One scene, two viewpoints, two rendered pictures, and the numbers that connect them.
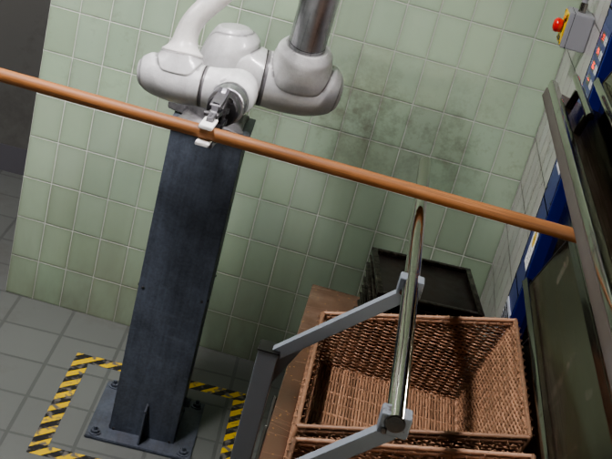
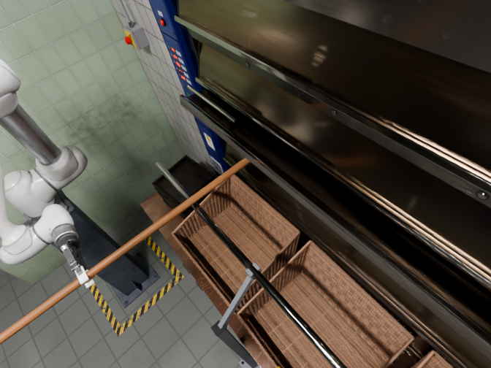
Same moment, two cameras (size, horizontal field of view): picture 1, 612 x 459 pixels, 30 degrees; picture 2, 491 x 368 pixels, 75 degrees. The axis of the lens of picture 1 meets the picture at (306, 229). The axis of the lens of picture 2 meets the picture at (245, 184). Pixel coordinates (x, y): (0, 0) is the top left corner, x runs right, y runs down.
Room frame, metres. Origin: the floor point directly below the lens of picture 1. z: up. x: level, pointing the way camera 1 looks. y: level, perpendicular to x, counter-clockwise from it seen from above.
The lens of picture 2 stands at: (1.48, -0.05, 2.23)
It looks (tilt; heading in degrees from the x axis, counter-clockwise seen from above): 52 degrees down; 332
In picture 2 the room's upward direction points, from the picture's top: 16 degrees counter-clockwise
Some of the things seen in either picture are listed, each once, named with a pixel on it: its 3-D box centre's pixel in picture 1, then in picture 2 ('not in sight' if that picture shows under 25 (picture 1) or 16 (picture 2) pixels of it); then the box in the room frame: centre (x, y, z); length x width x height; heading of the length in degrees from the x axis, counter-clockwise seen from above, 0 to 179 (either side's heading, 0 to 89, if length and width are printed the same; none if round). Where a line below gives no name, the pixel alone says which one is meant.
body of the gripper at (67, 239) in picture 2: (220, 112); (71, 248); (2.48, 0.26, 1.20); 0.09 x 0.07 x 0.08; 178
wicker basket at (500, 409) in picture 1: (407, 394); (233, 239); (2.30, -0.32, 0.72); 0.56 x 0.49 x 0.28; 179
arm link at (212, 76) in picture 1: (230, 90); (55, 222); (2.66, 0.26, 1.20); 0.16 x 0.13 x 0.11; 178
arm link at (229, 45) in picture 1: (229, 65); (27, 190); (3.00, 0.31, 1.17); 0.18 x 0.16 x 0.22; 96
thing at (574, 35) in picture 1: (575, 29); (136, 36); (3.20, -0.58, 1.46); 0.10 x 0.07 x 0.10; 178
